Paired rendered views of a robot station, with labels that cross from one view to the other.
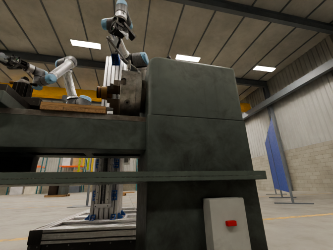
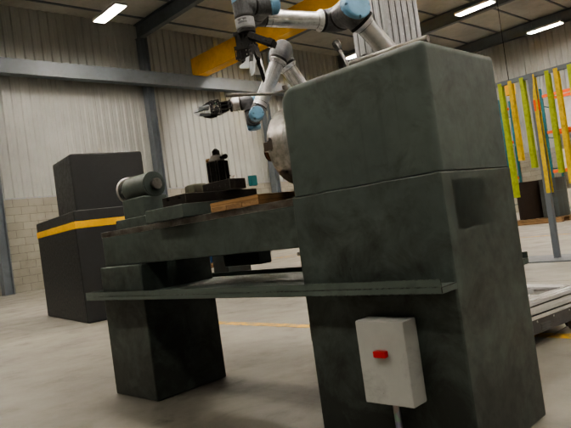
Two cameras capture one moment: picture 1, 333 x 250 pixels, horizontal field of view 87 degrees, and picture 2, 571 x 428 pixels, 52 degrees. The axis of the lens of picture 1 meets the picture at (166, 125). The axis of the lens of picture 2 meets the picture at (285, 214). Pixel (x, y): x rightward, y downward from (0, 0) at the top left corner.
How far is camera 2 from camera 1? 1.74 m
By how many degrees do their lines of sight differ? 61
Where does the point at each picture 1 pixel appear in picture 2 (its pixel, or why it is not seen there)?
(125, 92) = (277, 160)
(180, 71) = (321, 103)
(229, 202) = (380, 326)
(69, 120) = (235, 220)
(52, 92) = not seen: outside the picture
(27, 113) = (206, 219)
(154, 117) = (299, 202)
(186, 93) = (334, 145)
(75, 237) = not seen: hidden behind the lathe
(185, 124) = (337, 204)
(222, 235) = (371, 367)
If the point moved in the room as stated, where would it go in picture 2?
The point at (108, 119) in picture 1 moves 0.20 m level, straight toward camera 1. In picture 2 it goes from (265, 211) to (228, 214)
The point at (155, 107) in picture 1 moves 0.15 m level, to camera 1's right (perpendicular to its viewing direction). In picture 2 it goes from (298, 184) to (322, 179)
